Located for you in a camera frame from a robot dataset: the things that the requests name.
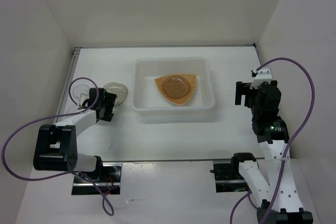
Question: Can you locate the woven bamboo fan tray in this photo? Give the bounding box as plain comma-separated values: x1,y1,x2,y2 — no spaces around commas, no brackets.
154,73,197,106

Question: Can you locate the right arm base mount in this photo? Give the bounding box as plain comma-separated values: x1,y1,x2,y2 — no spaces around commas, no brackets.
209,160,248,193

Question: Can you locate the aluminium table edge rail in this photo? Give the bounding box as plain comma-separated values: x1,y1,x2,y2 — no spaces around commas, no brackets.
56,47,83,115

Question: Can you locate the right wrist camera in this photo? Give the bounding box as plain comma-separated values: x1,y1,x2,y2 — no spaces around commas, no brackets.
250,67,272,90

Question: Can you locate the translucent plastic bin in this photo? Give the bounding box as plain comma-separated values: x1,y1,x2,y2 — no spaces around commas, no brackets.
130,57,216,120

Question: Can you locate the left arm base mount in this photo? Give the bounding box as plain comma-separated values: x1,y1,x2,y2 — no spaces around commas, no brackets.
71,162,122,196

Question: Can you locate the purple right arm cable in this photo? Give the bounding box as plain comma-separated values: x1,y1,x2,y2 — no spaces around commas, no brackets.
229,57,315,224

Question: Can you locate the smoky glass plate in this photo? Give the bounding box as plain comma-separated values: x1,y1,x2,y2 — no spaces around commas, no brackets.
104,82,128,106
162,75,191,99

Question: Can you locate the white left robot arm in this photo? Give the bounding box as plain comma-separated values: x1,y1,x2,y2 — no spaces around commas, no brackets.
33,88,118,182

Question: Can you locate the clear plastic cup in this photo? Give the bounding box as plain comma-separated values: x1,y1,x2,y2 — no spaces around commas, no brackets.
66,105,79,116
69,84,90,105

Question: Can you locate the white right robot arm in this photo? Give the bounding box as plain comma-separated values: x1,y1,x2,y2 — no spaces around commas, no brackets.
230,81,313,223

